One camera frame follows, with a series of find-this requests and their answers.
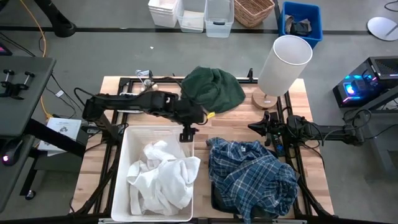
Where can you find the white paper booklet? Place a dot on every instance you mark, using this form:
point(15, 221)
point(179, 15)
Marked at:
point(62, 127)

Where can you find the black stand foot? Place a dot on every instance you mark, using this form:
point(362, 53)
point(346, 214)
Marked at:
point(57, 21)

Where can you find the dark clothes bundle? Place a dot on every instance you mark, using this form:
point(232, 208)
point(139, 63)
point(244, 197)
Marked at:
point(298, 28)

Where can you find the wicker basket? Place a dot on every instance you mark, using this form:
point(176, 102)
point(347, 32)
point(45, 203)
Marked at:
point(253, 12)

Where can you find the black computer mouse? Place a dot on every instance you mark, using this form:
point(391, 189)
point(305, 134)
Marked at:
point(11, 152)

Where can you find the white button shirt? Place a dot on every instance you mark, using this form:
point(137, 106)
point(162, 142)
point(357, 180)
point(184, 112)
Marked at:
point(164, 180)

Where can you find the white storage containers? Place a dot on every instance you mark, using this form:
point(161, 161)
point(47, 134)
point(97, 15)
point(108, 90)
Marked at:
point(219, 28)

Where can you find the small round knob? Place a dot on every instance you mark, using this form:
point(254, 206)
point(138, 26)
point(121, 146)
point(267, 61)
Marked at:
point(147, 83)

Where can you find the white opaque storage bin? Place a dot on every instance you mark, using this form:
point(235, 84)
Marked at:
point(163, 15)

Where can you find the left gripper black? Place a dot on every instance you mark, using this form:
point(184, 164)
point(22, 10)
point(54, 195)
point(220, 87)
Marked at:
point(190, 128)

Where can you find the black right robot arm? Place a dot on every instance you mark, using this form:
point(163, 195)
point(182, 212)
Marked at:
point(329, 132)

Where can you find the black computer RGB lights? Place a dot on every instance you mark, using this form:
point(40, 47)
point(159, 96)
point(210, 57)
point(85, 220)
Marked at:
point(382, 68)

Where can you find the dark grey desk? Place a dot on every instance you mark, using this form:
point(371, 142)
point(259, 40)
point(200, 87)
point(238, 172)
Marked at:
point(21, 93)

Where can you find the blue plaid shirt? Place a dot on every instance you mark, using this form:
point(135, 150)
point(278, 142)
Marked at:
point(248, 174)

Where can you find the round white disc stand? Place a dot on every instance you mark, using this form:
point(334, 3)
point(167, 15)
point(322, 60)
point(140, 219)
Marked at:
point(379, 28)

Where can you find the black clamp tool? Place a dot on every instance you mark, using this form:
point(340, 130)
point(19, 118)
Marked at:
point(12, 88)

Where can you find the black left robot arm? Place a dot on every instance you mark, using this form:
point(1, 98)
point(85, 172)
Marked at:
point(130, 101)

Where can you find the clear plastic storage bin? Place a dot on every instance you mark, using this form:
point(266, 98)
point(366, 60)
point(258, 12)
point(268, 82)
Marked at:
point(191, 18)

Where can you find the small clear plastic piece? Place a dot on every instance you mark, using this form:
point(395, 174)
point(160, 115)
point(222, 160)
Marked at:
point(142, 74)

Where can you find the white woven-texture plastic bin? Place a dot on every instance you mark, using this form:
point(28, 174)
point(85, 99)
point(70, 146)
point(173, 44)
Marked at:
point(136, 133)

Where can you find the black plastic bin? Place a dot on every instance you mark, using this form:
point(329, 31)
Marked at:
point(217, 202)

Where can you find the yellow tag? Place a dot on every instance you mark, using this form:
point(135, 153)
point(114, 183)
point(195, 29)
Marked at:
point(211, 115)

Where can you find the black aluminium table frame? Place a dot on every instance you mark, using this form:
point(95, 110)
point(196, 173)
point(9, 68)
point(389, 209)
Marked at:
point(124, 82)

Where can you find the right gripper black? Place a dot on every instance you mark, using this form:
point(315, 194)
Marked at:
point(273, 128)

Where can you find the blue plastic bin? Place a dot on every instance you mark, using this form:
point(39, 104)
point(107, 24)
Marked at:
point(315, 18)

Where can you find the dark green garment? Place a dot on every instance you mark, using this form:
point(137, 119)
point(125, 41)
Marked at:
point(214, 90)

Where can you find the white lamp with wooden base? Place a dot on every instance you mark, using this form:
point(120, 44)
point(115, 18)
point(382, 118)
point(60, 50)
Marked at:
point(280, 71)

